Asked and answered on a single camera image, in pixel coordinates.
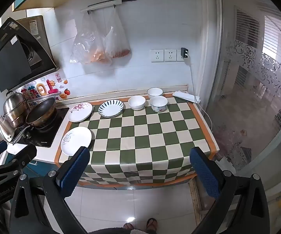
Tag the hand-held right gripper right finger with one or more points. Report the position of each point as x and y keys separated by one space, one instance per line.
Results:
x=203 y=173

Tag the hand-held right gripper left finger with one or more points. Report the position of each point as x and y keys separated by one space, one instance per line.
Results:
x=72 y=171

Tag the blue floral white bowl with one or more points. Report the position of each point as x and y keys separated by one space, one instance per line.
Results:
x=159 y=104

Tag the steel kettle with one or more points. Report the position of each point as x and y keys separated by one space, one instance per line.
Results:
x=5 y=129

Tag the grey flower white plate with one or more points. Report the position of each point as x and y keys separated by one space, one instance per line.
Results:
x=76 y=141

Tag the black gas stove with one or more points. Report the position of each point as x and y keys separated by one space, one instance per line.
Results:
x=45 y=136

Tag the steel steamer pot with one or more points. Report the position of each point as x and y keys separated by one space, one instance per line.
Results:
x=14 y=104

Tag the dark frying pan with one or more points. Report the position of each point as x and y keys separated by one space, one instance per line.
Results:
x=40 y=112

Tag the pink floral white plate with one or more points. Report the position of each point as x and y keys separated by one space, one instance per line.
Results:
x=80 y=112

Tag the green checkered tablecloth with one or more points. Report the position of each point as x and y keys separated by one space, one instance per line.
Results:
x=142 y=139

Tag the person's right foot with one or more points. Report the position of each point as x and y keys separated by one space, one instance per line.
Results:
x=151 y=224

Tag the person's foot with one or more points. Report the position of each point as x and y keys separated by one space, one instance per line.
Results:
x=151 y=224
x=128 y=225

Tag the blue striped white plate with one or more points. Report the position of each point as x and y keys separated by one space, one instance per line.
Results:
x=111 y=108

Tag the person's left foot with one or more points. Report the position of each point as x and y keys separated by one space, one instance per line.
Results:
x=128 y=225

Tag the folded white cloth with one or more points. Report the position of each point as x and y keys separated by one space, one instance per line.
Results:
x=186 y=95

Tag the patterned glass sliding door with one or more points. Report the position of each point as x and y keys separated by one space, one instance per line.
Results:
x=252 y=102

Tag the black range hood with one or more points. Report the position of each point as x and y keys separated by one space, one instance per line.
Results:
x=8 y=61

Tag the dark rimmed white bowl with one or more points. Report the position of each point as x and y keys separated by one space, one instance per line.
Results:
x=155 y=93

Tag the plain white bowl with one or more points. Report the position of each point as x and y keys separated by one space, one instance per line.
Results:
x=136 y=102

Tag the black charger plug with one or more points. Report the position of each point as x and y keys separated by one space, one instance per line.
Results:
x=185 y=52

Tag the large clear plastic bag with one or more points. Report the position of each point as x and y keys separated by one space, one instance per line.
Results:
x=91 y=43

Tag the small clear plastic bag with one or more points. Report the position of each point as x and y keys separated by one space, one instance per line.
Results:
x=117 y=41

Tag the colourful wall stickers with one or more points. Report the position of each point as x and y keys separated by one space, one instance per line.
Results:
x=52 y=85

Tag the white wall socket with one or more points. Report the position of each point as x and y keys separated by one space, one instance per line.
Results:
x=170 y=55
x=178 y=56
x=156 y=55

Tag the white wall hanging rail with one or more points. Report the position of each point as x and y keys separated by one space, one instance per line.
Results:
x=106 y=4

